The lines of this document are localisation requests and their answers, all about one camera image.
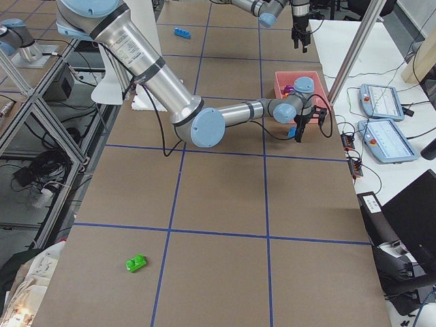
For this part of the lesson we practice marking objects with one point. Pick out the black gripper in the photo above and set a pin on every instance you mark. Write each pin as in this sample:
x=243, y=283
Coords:
x=300, y=24
x=302, y=121

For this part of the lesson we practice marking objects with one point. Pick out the small blue block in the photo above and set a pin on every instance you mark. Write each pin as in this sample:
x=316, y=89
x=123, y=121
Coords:
x=292, y=132

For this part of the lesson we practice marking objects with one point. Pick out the purple block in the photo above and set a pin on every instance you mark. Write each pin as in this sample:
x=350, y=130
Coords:
x=287, y=90

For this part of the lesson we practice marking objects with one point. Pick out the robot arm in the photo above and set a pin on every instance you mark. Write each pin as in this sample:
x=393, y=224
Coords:
x=203, y=127
x=268, y=12

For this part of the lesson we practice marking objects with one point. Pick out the pink plastic box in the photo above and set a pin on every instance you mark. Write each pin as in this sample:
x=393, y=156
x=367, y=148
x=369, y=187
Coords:
x=308, y=91

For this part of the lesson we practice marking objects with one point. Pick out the far teach pendant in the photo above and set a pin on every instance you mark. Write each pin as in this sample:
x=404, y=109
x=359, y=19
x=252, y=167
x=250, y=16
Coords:
x=381, y=102

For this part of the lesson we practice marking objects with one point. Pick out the teach pendant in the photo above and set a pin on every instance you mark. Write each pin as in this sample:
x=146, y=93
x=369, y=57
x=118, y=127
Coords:
x=386, y=142
x=381, y=102

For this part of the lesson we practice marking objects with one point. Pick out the near teach pendant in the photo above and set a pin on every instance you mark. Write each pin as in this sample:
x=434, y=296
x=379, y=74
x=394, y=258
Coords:
x=386, y=142

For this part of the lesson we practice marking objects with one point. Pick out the long blue block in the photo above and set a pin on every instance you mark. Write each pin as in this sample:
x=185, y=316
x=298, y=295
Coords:
x=183, y=33

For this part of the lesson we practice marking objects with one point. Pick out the black monitor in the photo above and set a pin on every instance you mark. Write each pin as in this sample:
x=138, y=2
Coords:
x=411, y=214

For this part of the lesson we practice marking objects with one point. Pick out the green block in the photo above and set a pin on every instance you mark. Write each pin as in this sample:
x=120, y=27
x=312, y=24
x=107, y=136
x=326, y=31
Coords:
x=135, y=263

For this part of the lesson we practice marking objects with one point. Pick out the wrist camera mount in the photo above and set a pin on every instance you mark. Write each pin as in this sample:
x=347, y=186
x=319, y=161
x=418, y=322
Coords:
x=319, y=115

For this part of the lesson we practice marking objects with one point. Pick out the aluminium frame post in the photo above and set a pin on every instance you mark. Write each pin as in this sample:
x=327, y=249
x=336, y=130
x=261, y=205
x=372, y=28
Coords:
x=374, y=9

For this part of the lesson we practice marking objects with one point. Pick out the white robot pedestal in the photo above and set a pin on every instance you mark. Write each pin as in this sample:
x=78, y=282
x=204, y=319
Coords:
x=136, y=45

